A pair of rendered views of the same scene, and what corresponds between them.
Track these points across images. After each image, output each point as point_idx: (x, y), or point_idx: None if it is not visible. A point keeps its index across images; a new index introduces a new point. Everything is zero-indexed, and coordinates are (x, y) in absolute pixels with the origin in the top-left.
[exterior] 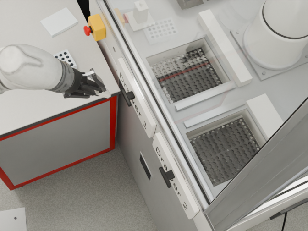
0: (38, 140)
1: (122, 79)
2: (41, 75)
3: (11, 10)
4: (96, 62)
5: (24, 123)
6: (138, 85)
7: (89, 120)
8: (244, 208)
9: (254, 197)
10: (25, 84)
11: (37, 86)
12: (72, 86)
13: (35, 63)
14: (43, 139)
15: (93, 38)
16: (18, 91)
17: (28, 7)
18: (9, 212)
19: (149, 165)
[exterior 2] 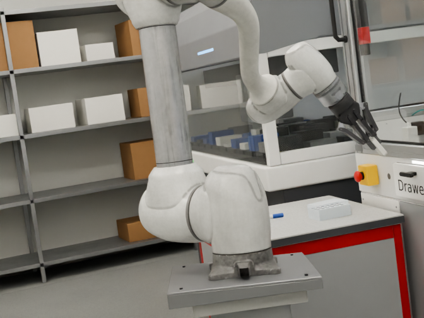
0: (310, 293)
1: (402, 185)
2: (319, 58)
3: (276, 209)
4: (371, 210)
5: (296, 233)
6: (417, 156)
7: (372, 278)
8: None
9: None
10: (307, 64)
11: (316, 70)
12: (346, 98)
13: (314, 49)
14: (317, 293)
15: (366, 205)
16: (288, 226)
17: (293, 206)
18: (284, 254)
19: None
